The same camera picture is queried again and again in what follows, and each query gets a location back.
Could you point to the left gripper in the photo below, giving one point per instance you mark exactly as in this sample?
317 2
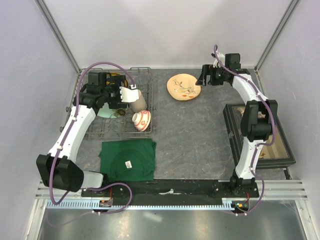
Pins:
119 81

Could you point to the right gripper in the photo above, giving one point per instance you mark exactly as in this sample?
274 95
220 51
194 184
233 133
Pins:
208 70

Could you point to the mint green flower plate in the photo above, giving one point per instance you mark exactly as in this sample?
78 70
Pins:
106 112

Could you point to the cream bird pattern plate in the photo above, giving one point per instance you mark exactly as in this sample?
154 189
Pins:
182 87

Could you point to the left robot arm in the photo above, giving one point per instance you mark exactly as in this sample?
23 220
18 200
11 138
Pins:
58 167

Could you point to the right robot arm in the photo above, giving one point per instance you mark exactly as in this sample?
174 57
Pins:
257 124

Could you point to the yellow patterned small plate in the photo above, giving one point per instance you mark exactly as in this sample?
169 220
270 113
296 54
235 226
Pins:
112 78

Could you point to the beige cup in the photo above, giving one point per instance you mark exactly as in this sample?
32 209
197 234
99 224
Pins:
140 104

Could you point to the white red pattern bowl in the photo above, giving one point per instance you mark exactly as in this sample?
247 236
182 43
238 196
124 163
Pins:
141 120

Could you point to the folded green cloth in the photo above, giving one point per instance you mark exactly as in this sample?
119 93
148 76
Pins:
128 160

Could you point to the black glass lid box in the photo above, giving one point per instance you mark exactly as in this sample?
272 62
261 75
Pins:
278 155

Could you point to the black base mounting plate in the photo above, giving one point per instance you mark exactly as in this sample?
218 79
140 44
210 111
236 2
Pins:
175 192

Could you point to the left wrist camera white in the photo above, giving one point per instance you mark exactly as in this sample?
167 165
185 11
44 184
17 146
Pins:
129 95

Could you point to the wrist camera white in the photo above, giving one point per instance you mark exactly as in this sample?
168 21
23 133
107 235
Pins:
129 95
219 59

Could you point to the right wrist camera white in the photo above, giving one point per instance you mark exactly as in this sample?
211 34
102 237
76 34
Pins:
219 59

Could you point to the grey wire dish rack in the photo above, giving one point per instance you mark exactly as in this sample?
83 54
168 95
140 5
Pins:
118 123

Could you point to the blue slotted cable duct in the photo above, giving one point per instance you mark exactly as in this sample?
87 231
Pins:
100 205

